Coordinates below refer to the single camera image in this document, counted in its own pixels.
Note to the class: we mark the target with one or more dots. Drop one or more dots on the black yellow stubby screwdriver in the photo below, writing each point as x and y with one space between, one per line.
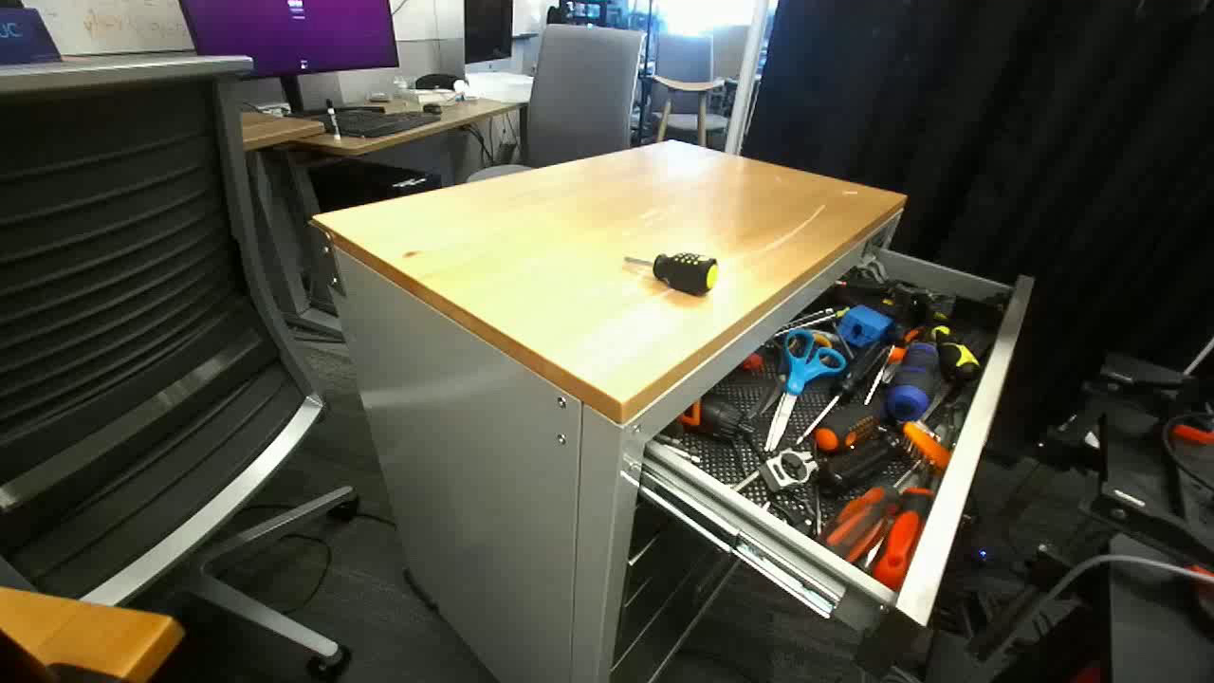
692 275

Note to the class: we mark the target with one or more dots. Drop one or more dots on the grey metal tool drawer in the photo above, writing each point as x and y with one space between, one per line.
709 499

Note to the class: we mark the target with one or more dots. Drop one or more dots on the grey cabinet with wooden top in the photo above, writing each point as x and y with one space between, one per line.
515 354

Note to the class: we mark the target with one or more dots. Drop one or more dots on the grey fabric office chair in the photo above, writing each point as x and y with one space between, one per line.
583 96

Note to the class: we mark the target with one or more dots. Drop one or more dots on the blue plastic block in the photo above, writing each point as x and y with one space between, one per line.
862 329

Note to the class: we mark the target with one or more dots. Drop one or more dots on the wooden chair in background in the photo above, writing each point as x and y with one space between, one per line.
689 96

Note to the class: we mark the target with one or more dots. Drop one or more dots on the black keyboard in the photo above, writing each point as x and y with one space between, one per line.
375 121

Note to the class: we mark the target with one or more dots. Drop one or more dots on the black monitor in background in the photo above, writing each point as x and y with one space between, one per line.
485 28

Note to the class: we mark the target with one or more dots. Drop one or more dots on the wooden office desk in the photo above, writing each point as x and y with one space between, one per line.
259 131

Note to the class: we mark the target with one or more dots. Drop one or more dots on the purple computer monitor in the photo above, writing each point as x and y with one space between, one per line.
293 35

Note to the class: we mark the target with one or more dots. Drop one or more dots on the dark mesh office chair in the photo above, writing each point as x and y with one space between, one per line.
145 377

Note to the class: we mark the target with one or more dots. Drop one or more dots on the blue handled scissors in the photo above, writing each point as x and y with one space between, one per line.
804 363

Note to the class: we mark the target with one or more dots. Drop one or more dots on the blue handled screwdriver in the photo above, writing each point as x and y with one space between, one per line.
915 380

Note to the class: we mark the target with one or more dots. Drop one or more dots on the orange handled pliers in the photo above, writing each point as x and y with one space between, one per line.
880 530

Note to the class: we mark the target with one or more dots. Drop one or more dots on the orange handled screwdriver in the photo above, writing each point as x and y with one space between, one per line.
925 444

